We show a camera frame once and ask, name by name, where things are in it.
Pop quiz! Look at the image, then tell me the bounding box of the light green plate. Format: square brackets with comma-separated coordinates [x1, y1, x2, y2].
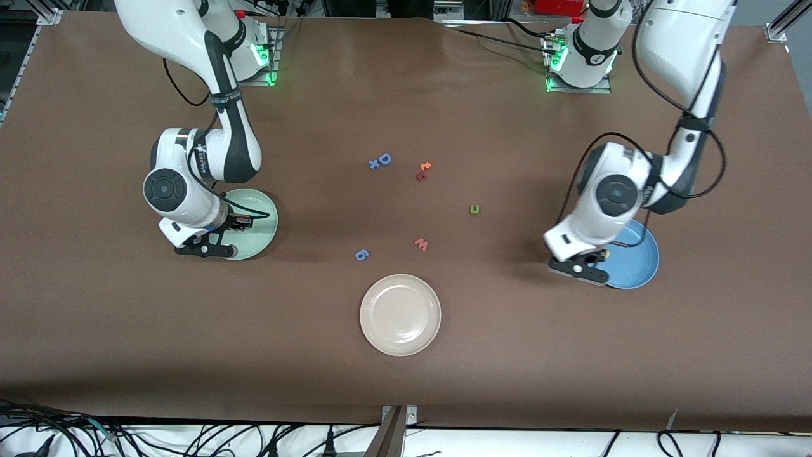
[216, 189, 279, 262]

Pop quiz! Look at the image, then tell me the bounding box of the blue plate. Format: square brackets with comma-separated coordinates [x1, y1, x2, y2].
[599, 219, 660, 290]

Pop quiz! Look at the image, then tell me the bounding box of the brown table cover sheet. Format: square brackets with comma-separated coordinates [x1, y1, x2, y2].
[0, 11, 812, 434]

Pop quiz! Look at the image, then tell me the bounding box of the beige plate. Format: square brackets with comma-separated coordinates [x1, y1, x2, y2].
[359, 274, 442, 357]

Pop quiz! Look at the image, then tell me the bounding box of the red box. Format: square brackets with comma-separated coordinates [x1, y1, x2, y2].
[533, 0, 587, 17]

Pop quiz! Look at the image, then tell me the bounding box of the black background box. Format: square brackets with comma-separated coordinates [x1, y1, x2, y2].
[320, 0, 419, 18]

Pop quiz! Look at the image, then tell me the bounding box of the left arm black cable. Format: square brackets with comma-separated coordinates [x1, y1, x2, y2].
[558, 0, 727, 248]

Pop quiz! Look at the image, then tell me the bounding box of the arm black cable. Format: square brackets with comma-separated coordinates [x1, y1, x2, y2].
[558, 0, 727, 248]
[162, 57, 273, 223]

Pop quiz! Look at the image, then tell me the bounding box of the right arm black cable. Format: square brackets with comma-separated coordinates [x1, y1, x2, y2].
[162, 57, 273, 223]

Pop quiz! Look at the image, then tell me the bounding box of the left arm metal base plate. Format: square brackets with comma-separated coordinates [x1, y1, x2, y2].
[544, 71, 613, 95]

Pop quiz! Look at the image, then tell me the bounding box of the black cable on table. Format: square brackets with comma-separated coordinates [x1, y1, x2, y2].
[504, 18, 559, 40]
[454, 28, 551, 54]

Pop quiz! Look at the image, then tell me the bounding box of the green floor cable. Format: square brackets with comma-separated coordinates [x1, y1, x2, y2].
[86, 418, 121, 443]

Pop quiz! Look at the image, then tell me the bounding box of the aluminium frame rail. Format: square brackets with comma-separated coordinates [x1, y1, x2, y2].
[0, 24, 40, 128]

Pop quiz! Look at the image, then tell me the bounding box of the aluminium table edge bracket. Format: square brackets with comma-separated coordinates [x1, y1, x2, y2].
[365, 404, 419, 457]

